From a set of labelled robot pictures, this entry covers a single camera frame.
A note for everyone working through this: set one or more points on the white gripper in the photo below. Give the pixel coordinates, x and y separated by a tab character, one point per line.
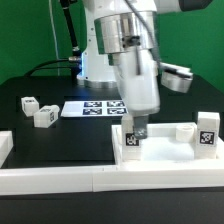
136	76

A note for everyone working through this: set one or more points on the white square table top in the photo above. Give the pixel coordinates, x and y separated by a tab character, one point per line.
167	142

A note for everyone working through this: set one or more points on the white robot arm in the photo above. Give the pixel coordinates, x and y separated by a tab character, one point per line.
114	26

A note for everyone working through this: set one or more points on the white sheet with markers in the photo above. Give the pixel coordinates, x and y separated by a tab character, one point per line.
93	108

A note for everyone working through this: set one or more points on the white front fence bar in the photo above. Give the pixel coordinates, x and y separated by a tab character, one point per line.
112	178

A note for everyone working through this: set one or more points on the white left fence piece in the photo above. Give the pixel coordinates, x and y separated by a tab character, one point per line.
6	145

